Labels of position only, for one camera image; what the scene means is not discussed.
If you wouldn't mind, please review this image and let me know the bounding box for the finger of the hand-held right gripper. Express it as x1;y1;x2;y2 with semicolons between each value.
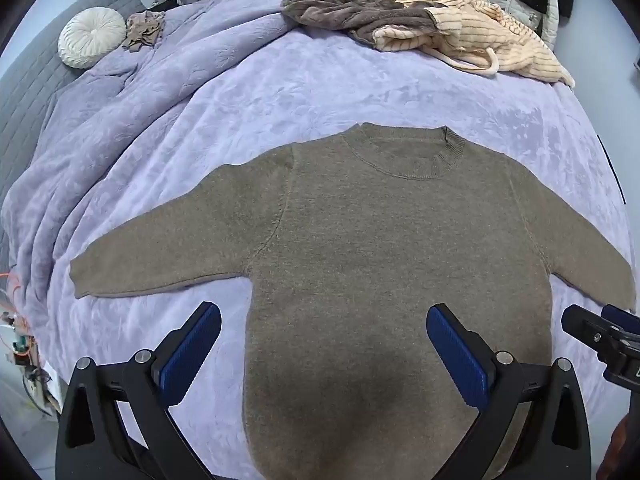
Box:
601;304;640;337
561;304;617;356

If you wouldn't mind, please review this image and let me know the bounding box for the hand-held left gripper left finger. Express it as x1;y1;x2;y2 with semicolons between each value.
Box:
54;301;222;480

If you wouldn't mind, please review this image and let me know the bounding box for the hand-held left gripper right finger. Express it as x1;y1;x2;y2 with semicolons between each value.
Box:
426;303;593;480

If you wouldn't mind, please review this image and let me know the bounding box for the olive brown knit sweater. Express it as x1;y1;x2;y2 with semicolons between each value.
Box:
69;122;636;480

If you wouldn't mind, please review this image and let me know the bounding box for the person's right forearm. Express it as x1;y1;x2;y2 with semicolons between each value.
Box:
596;402;640;480

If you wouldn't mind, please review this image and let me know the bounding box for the lavender embossed blanket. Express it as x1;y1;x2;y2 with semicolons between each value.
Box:
1;0;632;480

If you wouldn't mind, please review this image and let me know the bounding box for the cream striped fleece garment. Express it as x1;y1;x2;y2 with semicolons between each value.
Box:
350;0;577;89

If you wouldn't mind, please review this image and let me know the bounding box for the grey quilted sofa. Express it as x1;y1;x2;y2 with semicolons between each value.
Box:
0;0;147;207

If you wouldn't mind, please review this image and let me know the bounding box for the small crumpled beige cloth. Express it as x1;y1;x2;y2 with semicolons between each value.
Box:
122;10;167;53

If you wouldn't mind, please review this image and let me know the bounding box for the round cream pleated cushion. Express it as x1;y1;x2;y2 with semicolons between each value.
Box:
58;7;128;69

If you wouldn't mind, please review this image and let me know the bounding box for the grey brown fleece garment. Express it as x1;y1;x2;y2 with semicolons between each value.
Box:
281;0;441;50

